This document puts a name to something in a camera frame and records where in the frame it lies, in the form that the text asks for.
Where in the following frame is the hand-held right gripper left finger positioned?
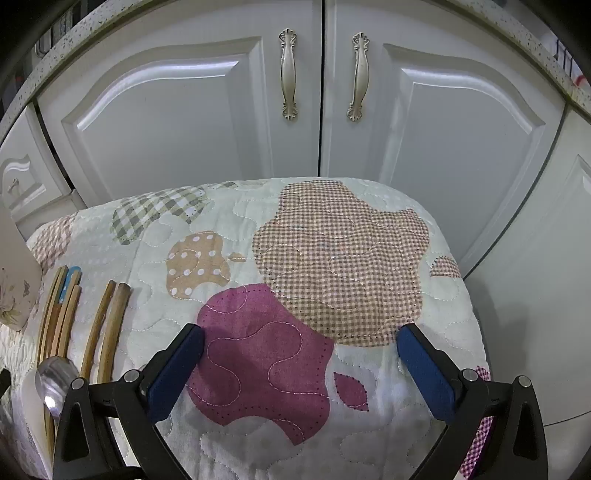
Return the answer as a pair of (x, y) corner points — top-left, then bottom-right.
(52, 323), (205, 480)

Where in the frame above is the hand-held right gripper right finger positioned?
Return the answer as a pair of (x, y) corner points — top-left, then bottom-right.
(396, 323), (550, 480)

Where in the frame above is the thick dark bamboo chopstick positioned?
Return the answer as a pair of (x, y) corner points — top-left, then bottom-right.
(82, 279), (116, 380)
(98, 282), (131, 385)

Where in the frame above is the blue-tipped wooden chopstick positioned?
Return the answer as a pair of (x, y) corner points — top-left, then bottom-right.
(46, 265), (84, 361)

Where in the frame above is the light wooden chopstick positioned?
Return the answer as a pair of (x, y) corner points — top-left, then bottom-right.
(37, 265), (68, 365)

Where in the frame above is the white floral utensil holder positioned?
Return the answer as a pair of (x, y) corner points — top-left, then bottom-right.
(0, 203), (43, 333)

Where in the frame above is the metal spoon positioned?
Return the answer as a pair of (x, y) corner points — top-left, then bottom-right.
(35, 356), (80, 421)

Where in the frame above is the quilted patchwork blanket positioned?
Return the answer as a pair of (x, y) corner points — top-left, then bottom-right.
(0, 178), (492, 480)

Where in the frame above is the white side cabinet door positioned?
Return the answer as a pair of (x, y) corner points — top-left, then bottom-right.
(462, 111), (591, 425)

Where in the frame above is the white drawer with knob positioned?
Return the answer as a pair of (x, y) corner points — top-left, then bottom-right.
(0, 104), (75, 222)

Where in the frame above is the ornate metal cabinet handle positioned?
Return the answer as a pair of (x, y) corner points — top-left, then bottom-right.
(347, 32), (371, 123)
(278, 28), (300, 121)

